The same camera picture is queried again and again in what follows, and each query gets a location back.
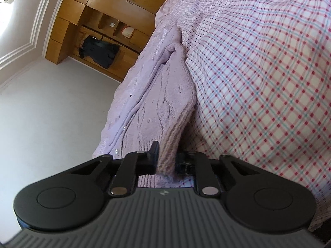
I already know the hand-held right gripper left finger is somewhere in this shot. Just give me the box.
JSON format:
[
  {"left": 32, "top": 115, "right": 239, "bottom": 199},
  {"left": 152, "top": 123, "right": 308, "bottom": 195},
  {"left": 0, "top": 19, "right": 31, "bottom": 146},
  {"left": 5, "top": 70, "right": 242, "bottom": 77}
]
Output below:
[{"left": 68, "top": 141, "right": 160, "bottom": 196}]

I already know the bed with pink checked sheet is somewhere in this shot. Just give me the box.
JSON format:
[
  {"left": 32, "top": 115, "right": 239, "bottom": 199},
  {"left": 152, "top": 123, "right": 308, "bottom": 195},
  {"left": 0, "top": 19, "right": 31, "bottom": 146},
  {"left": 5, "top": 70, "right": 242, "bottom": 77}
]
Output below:
[{"left": 152, "top": 0, "right": 331, "bottom": 233}]

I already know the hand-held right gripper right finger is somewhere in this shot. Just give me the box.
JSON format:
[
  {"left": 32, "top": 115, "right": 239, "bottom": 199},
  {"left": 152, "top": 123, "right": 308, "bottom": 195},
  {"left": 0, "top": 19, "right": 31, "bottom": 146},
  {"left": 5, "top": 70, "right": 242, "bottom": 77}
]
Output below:
[{"left": 175, "top": 151, "right": 255, "bottom": 196}]

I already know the wooden wardrobe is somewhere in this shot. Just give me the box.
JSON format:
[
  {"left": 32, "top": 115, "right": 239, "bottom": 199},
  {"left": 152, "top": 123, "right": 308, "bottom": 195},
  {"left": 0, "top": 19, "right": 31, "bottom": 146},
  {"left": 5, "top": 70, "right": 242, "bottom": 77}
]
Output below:
[{"left": 45, "top": 0, "right": 181, "bottom": 82}]

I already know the lilac knitted cardigan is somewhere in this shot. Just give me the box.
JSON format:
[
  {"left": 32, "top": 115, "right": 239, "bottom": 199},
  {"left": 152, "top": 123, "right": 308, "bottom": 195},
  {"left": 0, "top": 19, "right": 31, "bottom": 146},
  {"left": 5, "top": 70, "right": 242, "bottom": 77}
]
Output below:
[{"left": 92, "top": 25, "right": 197, "bottom": 189}]

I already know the black hanging dress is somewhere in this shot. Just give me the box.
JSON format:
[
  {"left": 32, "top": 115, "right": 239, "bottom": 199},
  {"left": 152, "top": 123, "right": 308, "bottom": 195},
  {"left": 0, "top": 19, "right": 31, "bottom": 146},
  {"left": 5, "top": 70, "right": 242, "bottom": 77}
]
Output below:
[{"left": 79, "top": 35, "right": 121, "bottom": 70}]

